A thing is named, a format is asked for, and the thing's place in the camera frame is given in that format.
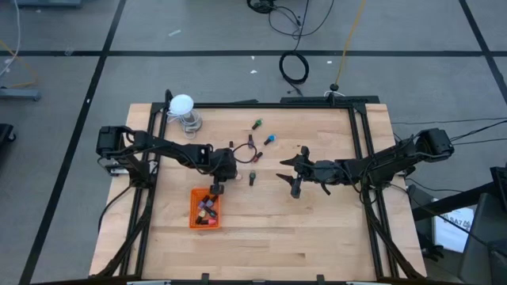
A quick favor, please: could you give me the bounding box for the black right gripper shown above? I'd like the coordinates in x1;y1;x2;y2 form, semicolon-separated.
275;145;346;200

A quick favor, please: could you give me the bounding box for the orange plastic basket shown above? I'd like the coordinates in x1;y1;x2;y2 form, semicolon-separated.
189;187;222;230

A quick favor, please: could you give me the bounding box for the white bulb table lamp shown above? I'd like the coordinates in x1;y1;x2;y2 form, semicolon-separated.
168;93;203;138

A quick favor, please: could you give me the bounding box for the black stand bar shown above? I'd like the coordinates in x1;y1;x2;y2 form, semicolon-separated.
411;165;507;222

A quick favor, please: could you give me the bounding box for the white printed box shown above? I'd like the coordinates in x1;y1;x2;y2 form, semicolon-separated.
432;205;475;254

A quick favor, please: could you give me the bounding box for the dark grey chair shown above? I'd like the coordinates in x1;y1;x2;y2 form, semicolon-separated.
461;192;507;285

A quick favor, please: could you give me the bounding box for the grey floor base bar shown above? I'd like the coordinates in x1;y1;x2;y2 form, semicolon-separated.
0;87;42;101

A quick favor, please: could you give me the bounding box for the black floor object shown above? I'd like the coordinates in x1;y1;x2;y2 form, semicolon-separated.
0;123;17;146

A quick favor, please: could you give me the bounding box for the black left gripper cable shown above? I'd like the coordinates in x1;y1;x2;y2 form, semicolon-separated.
231;142;259;165

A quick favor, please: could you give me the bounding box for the white coiled lamp cable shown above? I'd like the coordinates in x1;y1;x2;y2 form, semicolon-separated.
166;110;204;139

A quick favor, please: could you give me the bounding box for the black aluminium table frame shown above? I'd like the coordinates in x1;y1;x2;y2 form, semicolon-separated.
90;94;427;283

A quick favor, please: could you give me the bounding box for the black ball-top camera post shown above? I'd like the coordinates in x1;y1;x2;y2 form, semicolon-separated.
324;82;345;105

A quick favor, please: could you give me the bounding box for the black coiled floor cable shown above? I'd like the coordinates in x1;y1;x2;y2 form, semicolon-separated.
278;50;311;97

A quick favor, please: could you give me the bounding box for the yellow floor cable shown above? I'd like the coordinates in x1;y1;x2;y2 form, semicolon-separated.
334;0;368;85

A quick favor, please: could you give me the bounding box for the long black floor cable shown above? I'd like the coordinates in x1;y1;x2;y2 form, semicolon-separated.
267;0;336;53

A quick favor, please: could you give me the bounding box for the black cable bundle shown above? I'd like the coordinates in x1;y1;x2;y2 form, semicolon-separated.
246;0;276;15

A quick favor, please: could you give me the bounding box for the thin black floor cable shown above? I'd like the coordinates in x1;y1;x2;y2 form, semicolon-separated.
391;116;507;125
447;120;507;146

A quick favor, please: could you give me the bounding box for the white floor cable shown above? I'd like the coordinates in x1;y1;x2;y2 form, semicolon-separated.
0;0;21;78

